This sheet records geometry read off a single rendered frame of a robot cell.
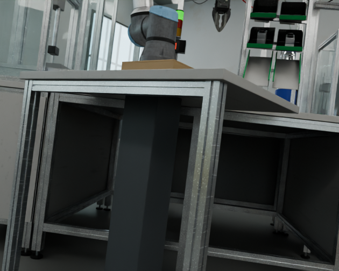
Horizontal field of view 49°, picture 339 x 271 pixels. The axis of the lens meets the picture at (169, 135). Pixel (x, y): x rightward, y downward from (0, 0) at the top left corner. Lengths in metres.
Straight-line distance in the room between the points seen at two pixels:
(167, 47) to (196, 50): 5.23
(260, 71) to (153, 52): 0.80
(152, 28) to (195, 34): 5.32
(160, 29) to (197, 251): 0.83
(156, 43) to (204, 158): 0.60
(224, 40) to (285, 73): 4.41
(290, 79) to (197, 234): 1.23
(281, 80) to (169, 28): 0.79
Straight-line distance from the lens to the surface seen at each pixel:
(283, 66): 2.14
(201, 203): 1.00
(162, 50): 1.43
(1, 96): 2.06
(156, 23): 1.47
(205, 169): 0.99
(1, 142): 2.05
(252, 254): 1.85
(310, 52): 3.29
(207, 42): 6.60
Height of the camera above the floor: 0.66
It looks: 1 degrees up
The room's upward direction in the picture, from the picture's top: 7 degrees clockwise
